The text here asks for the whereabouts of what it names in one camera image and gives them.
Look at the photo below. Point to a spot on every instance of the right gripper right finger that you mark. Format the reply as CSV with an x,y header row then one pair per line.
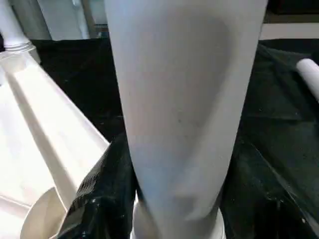
x,y
266,209

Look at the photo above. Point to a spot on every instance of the black work mat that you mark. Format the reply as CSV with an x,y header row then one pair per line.
x,y
284,129

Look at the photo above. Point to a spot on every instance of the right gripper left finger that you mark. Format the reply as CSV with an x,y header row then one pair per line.
x,y
107,199

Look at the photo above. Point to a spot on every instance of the white plastic table leg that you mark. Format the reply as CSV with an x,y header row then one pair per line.
x,y
12,25
184,99
310,77

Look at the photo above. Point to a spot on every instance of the white plastic table top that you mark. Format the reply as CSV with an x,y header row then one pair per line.
x,y
40,129

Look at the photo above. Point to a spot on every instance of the white drawer unit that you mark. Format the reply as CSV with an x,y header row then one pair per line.
x,y
289,31

